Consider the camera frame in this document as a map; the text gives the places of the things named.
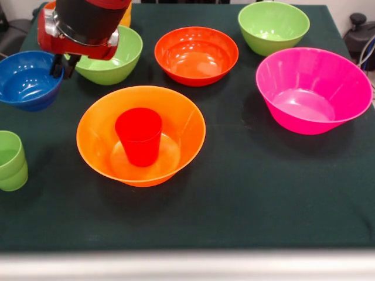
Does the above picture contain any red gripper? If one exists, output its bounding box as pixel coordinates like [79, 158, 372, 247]
[37, 8, 120, 80]

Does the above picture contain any small blue plastic bowl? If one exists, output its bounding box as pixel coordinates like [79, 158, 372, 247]
[0, 50, 65, 112]

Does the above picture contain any red plastic cup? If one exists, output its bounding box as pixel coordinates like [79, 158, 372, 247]
[114, 107, 163, 168]

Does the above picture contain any green plastic bowl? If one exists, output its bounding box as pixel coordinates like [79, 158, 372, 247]
[237, 1, 311, 57]
[64, 25, 144, 86]

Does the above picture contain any green plastic cup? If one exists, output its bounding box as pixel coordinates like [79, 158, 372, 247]
[0, 160, 29, 193]
[0, 130, 26, 181]

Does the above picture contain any red-orange plastic bowl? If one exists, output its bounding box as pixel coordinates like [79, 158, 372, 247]
[154, 26, 240, 88]

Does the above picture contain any large orange plastic bowl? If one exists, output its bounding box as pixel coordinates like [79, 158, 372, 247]
[76, 85, 207, 187]

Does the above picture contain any dark green table cloth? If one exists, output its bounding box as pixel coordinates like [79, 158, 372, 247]
[0, 1, 375, 252]

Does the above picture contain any large pink plastic bowl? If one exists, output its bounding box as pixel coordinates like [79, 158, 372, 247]
[255, 47, 374, 136]

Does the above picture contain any grey cable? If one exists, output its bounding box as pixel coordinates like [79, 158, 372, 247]
[359, 35, 375, 88]

